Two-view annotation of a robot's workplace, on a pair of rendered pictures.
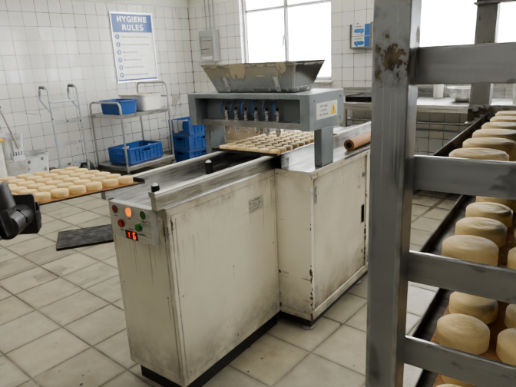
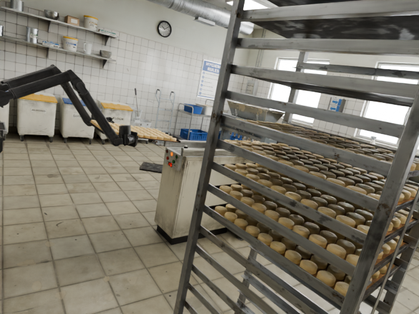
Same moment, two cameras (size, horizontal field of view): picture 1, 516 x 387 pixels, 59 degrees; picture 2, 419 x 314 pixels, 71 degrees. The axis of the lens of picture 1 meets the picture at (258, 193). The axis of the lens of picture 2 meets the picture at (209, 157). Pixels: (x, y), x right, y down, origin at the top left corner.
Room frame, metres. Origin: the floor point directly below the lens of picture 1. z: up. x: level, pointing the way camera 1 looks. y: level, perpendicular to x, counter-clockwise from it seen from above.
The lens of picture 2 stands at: (-0.67, -0.35, 1.43)
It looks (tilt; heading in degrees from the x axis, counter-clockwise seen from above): 13 degrees down; 12
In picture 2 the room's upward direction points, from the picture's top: 11 degrees clockwise
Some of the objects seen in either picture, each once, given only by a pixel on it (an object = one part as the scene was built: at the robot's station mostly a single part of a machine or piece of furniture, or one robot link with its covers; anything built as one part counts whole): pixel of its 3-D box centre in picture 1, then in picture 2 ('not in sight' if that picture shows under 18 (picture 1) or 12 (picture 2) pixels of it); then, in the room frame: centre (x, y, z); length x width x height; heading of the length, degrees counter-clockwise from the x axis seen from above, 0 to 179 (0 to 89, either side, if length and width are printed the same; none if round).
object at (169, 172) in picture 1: (256, 146); (243, 145); (2.51, 0.00, 0.87); 2.01 x 0.03 x 0.07; 143
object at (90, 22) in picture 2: not in sight; (90, 23); (4.14, 3.29, 2.09); 0.25 x 0.24 x 0.21; 49
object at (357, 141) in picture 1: (363, 139); not in sight; (2.60, -0.62, 0.87); 0.40 x 0.06 x 0.06; 144
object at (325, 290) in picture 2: not in sight; (262, 245); (0.24, -0.38, 0.96); 0.64 x 0.03 x 0.03; 56
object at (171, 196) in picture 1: (300, 150); (262, 152); (2.34, -0.23, 0.87); 2.01 x 0.03 x 0.07; 143
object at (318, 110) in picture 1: (264, 125); (248, 136); (2.33, -0.05, 1.01); 0.72 x 0.33 x 0.34; 53
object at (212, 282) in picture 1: (205, 263); (199, 190); (1.93, 0.26, 0.45); 0.70 x 0.34 x 0.90; 143
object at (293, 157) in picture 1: (343, 139); not in sight; (2.59, -0.50, 0.88); 1.28 x 0.01 x 0.07; 143
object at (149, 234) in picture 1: (133, 221); (173, 158); (1.64, 0.47, 0.77); 0.24 x 0.04 x 0.14; 53
